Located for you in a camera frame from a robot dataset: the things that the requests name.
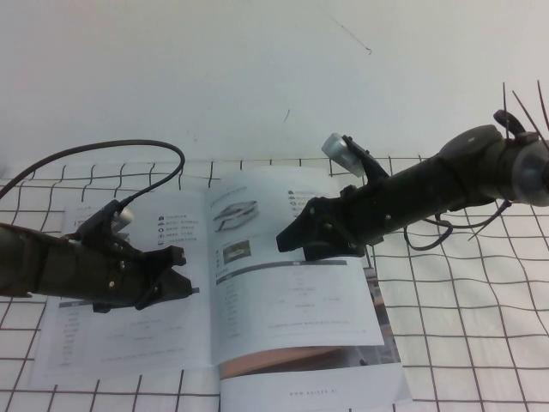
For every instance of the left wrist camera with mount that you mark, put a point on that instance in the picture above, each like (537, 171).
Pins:
(103, 219)

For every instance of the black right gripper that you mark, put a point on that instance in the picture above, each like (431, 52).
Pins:
(369, 214)

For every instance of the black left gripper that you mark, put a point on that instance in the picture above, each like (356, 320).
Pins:
(94, 274)

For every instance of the white product booklet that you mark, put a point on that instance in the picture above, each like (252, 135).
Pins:
(283, 309)

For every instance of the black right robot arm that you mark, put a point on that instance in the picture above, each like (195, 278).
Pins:
(472, 171)

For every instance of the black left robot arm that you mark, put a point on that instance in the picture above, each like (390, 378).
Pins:
(19, 262)

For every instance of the black zip tie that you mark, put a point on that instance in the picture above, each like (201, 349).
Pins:
(489, 221)
(544, 101)
(528, 115)
(506, 107)

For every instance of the silver right wrist camera with mount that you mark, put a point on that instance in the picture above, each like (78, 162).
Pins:
(341, 150)

